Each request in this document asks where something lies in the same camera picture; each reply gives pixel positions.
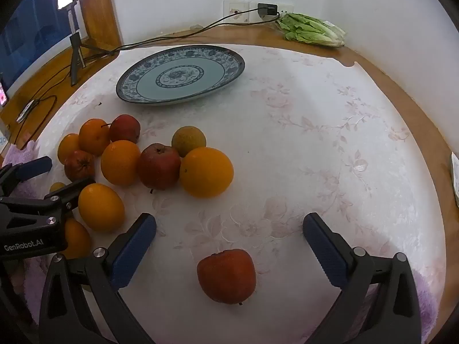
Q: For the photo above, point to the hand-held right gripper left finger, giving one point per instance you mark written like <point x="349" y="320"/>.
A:
<point x="134" y="251"/>

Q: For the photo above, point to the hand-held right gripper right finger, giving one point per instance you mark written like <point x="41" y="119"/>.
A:
<point x="324" y="247"/>

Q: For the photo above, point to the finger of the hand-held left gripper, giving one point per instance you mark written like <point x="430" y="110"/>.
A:
<point x="36" y="167"/>
<point x="71" y="190"/>

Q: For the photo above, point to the olive green round fruit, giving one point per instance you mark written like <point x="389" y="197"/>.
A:
<point x="188" y="140"/>
<point x="57" y="186"/>

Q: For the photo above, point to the red apple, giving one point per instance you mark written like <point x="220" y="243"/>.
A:
<point x="124" y="128"/>
<point x="159" y="166"/>
<point x="79" y="165"/>
<point x="226" y="276"/>

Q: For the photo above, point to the orange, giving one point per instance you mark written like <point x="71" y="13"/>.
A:
<point x="120" y="163"/>
<point x="68" y="147"/>
<point x="94" y="137"/>
<point x="101" y="207"/>
<point x="206" y="172"/>
<point x="75" y="238"/>

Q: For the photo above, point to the blue patterned ceramic plate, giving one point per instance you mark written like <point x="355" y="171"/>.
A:
<point x="179" y="75"/>

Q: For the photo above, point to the purple towel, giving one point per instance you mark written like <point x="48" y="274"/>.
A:
<point x="18" y="154"/>

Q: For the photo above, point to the smartphone with lit screen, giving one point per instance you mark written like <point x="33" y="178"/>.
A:
<point x="3" y="93"/>

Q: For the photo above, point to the white floral tablecloth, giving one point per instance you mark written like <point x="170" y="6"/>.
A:
<point x="304" y="150"/>

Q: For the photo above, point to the black tripod stand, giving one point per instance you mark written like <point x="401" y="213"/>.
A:
<point x="76" y="57"/>

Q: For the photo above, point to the small white plastic piece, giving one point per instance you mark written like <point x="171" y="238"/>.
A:
<point x="195" y="27"/>

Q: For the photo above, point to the green lettuce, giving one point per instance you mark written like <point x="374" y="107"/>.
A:
<point x="312" y="30"/>

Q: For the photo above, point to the black charger plug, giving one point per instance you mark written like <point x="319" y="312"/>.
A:
<point x="267" y="9"/>

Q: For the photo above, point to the wooden door frame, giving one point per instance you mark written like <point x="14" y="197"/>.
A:
<point x="96" y="7"/>

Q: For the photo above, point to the white wall socket plate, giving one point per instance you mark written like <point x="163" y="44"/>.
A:
<point x="236" y="11"/>

